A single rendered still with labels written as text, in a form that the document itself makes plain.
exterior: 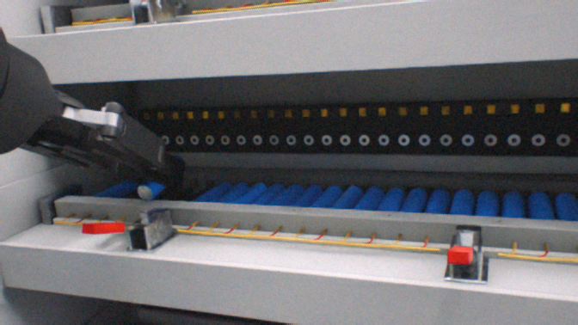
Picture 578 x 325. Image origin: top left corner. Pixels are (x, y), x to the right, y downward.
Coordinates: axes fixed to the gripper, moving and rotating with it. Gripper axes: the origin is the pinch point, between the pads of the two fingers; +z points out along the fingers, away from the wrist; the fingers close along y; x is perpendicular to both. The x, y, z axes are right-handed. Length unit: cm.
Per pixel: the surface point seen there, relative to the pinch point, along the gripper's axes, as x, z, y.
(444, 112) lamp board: -8.1, 8.1, -26.7
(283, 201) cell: 2.2, 3.5, -12.9
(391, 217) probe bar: 3.8, -0.4, -23.9
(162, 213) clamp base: 4.8, -2.1, -3.8
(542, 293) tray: 8.8, -4.0, -34.3
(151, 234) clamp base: 6.8, -3.5, -4.0
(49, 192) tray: 2.7, 0.8, 12.6
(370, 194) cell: 0.8, 5.4, -20.7
